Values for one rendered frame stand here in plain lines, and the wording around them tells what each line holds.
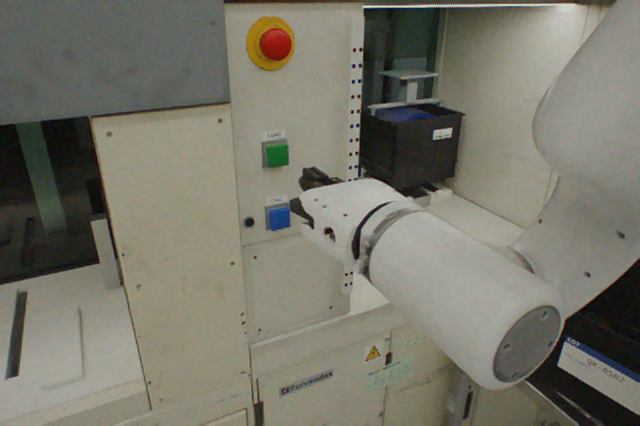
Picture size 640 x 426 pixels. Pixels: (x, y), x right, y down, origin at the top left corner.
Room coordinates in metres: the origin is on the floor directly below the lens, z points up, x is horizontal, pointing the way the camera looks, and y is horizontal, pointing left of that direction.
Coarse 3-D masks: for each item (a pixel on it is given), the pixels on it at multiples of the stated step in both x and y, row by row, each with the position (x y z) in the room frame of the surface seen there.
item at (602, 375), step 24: (624, 288) 0.79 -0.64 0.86; (576, 312) 0.62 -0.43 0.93; (600, 312) 0.81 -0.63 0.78; (624, 312) 0.78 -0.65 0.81; (576, 336) 0.61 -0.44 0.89; (600, 336) 0.58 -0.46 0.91; (624, 336) 0.74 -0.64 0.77; (552, 360) 0.63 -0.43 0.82; (576, 360) 0.60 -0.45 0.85; (600, 360) 0.57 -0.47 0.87; (624, 360) 0.55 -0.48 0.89; (552, 384) 0.62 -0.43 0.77; (576, 384) 0.59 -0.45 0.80; (600, 384) 0.56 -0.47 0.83; (624, 384) 0.54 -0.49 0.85; (600, 408) 0.55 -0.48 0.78; (624, 408) 0.53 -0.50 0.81
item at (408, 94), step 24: (384, 72) 1.26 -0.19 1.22; (408, 72) 1.26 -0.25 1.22; (432, 72) 1.25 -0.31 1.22; (408, 96) 1.23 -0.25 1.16; (360, 120) 1.26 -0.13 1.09; (384, 120) 1.14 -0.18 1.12; (432, 120) 1.16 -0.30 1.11; (456, 120) 1.20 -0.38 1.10; (360, 144) 1.25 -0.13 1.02; (384, 144) 1.15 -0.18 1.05; (408, 144) 1.13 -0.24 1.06; (432, 144) 1.17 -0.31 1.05; (456, 144) 1.20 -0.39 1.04; (360, 168) 1.30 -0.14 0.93; (384, 168) 1.14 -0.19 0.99; (408, 168) 1.14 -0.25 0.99; (432, 168) 1.17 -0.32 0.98
